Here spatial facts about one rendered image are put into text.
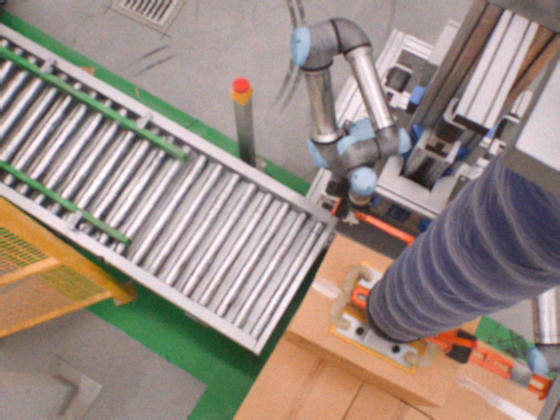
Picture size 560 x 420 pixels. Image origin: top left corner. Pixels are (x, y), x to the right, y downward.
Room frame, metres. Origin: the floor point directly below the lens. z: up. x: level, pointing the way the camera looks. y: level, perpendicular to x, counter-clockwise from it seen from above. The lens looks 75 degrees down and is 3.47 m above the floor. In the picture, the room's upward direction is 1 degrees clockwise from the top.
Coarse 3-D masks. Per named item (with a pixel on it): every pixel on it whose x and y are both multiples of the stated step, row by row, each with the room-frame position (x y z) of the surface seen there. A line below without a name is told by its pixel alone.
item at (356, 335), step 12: (348, 312) 0.27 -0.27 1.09; (360, 324) 0.23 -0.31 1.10; (348, 336) 0.19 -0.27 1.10; (360, 336) 0.19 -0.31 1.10; (360, 348) 0.15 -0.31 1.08; (372, 348) 0.15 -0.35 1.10; (396, 348) 0.15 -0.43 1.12; (408, 348) 0.15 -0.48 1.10; (420, 348) 0.15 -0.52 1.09; (384, 360) 0.11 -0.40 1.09; (396, 360) 0.11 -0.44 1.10; (408, 372) 0.07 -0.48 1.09
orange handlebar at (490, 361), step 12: (384, 228) 0.56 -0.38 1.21; (408, 240) 0.51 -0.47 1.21; (360, 288) 0.34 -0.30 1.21; (360, 300) 0.30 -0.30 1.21; (480, 348) 0.15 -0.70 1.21; (480, 360) 0.11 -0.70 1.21; (492, 360) 0.11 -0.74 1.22; (504, 360) 0.11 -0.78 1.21; (492, 372) 0.07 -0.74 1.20; (504, 372) 0.07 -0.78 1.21
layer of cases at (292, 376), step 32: (288, 352) 0.16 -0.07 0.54; (256, 384) 0.02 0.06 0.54; (288, 384) 0.02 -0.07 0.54; (320, 384) 0.03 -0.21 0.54; (352, 384) 0.03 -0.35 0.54; (480, 384) 0.04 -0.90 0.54; (512, 384) 0.04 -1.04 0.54; (256, 416) -0.11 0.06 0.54; (288, 416) -0.11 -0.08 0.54; (320, 416) -0.11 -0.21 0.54; (352, 416) -0.10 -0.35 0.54; (384, 416) -0.10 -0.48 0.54; (416, 416) -0.10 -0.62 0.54; (448, 416) -0.10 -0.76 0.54; (480, 416) -0.09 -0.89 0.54; (512, 416) -0.09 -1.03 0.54
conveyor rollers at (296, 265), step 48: (0, 96) 1.32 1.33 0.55; (48, 96) 1.33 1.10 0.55; (96, 96) 1.34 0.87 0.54; (96, 144) 1.09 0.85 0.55; (144, 144) 1.09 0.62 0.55; (96, 192) 0.86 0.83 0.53; (144, 240) 0.64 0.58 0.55; (192, 240) 0.64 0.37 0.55; (240, 240) 0.65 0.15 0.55; (288, 240) 0.65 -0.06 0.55; (192, 288) 0.42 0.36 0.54; (240, 288) 0.43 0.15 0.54; (288, 288) 0.44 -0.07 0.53
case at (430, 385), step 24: (336, 240) 0.54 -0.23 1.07; (336, 264) 0.45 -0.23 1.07; (384, 264) 0.45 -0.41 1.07; (312, 288) 0.36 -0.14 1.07; (336, 288) 0.36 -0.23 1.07; (312, 312) 0.27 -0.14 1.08; (360, 312) 0.28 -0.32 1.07; (288, 336) 0.20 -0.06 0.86; (312, 336) 0.19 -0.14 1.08; (336, 336) 0.19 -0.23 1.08; (336, 360) 0.11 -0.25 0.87; (360, 360) 0.11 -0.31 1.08; (432, 360) 0.11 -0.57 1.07; (384, 384) 0.03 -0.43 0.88; (408, 384) 0.03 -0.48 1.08; (432, 384) 0.03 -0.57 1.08
